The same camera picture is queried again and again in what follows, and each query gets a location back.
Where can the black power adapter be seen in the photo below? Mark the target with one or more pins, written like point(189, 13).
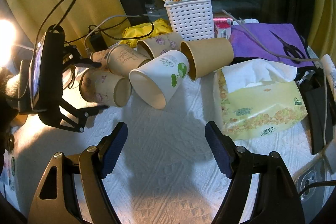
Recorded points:
point(97, 42)

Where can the white textured table cloth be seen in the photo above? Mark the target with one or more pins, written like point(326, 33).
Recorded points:
point(166, 172)

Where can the white power strip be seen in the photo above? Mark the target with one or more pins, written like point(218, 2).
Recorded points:
point(311, 182)

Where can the yellow tissue pack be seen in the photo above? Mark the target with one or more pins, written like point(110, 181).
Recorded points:
point(256, 98)

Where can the purple cloth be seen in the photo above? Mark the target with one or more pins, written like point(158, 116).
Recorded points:
point(270, 35)

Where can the brown cup purple flowers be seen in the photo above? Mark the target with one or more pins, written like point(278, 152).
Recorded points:
point(158, 45)

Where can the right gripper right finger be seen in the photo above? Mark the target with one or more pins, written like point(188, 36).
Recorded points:
point(276, 201)

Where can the brown cup line drawing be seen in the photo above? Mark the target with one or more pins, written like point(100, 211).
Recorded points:
point(122, 59)

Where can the right yellow curtain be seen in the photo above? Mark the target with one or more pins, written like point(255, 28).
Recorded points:
point(322, 32)

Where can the plain brown paper cup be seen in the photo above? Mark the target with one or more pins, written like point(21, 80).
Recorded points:
point(207, 55)

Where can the black scissors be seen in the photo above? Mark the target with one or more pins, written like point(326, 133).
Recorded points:
point(290, 50)

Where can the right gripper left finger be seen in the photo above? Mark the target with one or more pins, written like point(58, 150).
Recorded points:
point(55, 199)

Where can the yellow plastic bag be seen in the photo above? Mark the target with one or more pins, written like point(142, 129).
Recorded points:
point(131, 35)

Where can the floral brown paper cup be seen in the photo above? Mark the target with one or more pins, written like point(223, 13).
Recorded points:
point(104, 88)

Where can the black wallet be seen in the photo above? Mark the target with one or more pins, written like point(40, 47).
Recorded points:
point(314, 100)

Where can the pink white carton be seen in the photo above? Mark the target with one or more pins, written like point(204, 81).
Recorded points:
point(222, 27)

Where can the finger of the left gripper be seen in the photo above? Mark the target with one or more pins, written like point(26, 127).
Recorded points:
point(64, 116)
point(71, 56)

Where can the floral cup at back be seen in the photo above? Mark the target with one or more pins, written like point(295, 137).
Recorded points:
point(101, 57)

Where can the white slotted plastic basket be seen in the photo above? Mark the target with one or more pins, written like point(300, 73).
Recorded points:
point(193, 20)

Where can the white paper cup green print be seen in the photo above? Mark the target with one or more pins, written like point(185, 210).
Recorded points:
point(157, 81)

